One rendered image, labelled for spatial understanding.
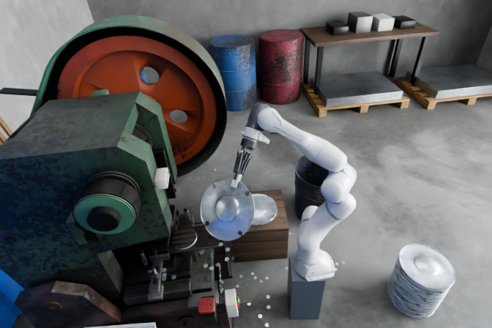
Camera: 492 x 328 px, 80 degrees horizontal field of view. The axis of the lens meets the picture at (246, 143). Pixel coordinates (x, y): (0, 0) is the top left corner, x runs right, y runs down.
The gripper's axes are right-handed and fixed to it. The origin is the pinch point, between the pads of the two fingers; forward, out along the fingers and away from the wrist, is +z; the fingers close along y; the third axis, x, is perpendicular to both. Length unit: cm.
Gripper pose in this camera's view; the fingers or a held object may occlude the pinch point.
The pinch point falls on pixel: (236, 180)
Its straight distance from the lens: 141.8
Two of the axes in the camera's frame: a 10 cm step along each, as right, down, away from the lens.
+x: 8.5, 2.6, -4.6
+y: -4.1, -2.1, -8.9
